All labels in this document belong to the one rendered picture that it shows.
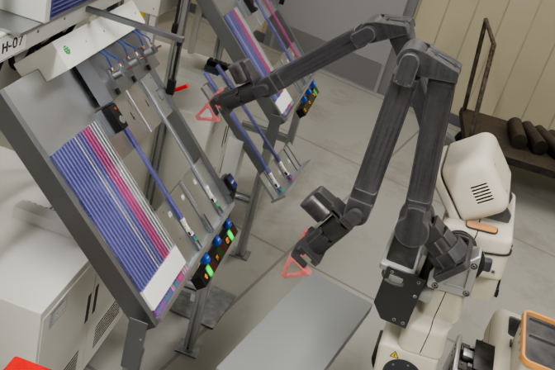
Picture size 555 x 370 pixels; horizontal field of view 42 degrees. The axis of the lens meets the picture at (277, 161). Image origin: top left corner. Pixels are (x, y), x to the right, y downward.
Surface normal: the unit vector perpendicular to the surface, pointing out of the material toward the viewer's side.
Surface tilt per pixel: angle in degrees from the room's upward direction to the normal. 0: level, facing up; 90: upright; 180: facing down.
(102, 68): 47
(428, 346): 90
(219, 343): 0
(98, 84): 90
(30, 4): 90
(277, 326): 0
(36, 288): 0
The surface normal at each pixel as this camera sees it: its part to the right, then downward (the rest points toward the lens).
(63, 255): 0.24, -0.85
